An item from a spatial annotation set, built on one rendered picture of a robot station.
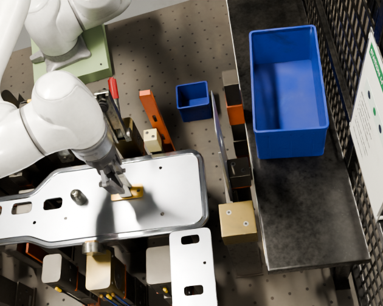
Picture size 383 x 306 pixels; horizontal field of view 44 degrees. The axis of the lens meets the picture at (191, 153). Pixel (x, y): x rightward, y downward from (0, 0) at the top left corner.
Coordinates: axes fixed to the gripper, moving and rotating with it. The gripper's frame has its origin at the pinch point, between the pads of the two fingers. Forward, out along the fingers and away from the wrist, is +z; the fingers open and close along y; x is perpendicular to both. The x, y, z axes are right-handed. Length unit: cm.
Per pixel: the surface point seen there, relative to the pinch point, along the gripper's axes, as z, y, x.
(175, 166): 4.5, -5.7, 12.9
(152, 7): 104, -176, -13
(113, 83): -9.8, -24.6, 0.5
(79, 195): 0.8, 0.6, -11.3
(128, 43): 34, -81, -8
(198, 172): 4.5, -2.9, 18.8
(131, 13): 104, -175, -27
